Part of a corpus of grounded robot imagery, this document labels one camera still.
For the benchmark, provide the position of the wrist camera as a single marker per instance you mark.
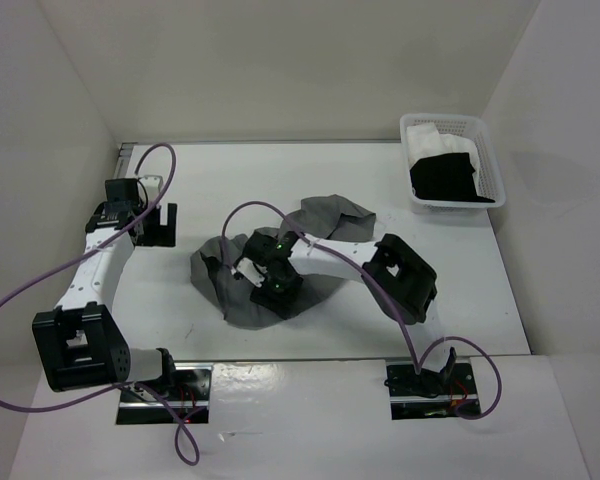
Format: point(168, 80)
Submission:
point(245, 268)
point(149, 186)

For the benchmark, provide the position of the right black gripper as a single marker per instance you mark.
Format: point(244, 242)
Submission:
point(265, 297)

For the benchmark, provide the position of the white plastic basket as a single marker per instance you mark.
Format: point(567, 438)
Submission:
point(490, 184)

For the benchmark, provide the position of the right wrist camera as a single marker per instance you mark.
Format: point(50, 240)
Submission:
point(245, 268)

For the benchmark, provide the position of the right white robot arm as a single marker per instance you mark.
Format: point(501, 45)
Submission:
point(401, 282)

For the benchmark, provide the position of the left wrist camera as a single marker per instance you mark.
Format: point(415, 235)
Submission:
point(149, 186)

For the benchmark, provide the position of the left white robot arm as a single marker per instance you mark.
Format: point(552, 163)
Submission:
point(79, 343)

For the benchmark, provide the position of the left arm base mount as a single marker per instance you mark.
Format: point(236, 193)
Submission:
point(188, 395)

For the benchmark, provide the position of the grey skirt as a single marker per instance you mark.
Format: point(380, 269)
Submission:
point(330, 217)

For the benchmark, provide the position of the black folded skirt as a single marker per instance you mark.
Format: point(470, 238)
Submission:
point(446, 177)

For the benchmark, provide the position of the white skirt in basket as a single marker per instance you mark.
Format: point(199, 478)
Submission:
point(424, 140)

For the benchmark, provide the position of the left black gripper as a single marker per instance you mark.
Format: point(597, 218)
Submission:
point(162, 235)

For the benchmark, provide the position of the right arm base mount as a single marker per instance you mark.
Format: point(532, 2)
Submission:
point(431, 395)

